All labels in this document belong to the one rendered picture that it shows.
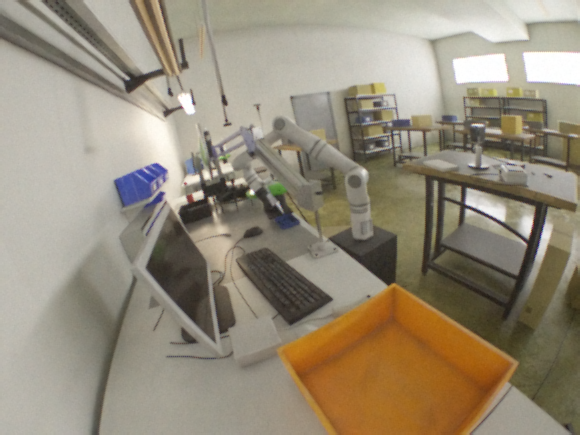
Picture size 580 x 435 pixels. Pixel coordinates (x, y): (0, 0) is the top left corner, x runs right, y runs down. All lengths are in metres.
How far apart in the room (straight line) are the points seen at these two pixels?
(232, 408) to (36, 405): 0.47
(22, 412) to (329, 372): 0.70
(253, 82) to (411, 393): 6.27
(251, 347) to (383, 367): 0.31
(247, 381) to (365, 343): 0.29
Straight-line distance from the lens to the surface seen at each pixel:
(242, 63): 6.41
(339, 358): 0.59
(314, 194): 0.85
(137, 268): 0.47
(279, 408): 0.55
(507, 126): 4.69
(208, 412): 0.61
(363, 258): 1.04
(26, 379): 0.70
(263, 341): 0.61
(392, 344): 0.61
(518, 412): 0.61
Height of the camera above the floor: 1.41
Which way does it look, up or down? 22 degrees down
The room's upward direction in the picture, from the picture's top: 12 degrees counter-clockwise
